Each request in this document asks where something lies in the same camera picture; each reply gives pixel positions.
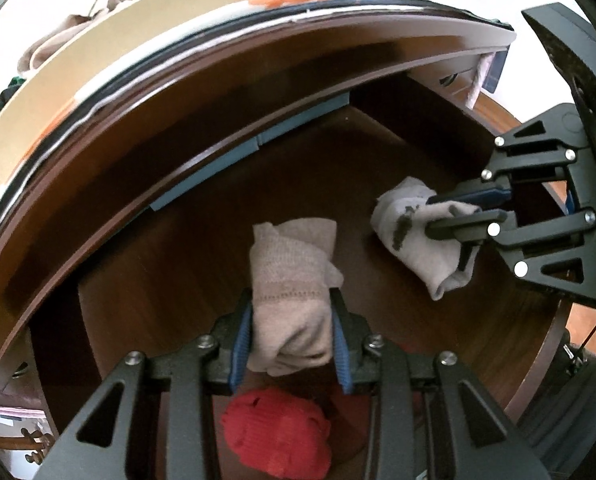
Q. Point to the wooden coat rack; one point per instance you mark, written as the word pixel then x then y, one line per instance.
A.
pixel 36 444

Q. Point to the pale pink underwear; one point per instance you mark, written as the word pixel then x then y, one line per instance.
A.
pixel 41 50

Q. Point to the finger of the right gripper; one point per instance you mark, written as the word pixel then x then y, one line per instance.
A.
pixel 468 227
pixel 481 197

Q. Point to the grey stained sock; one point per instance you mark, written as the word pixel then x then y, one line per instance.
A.
pixel 400 219

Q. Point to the green black striped underwear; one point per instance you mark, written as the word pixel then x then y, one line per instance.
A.
pixel 13 86

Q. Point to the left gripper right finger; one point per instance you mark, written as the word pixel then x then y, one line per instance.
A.
pixel 341 355

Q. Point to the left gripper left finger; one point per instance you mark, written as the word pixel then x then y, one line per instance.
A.
pixel 241 345

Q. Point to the red knit sock roll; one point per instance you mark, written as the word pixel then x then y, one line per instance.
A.
pixel 282 435

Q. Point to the beige sock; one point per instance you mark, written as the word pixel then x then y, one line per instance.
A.
pixel 292 272

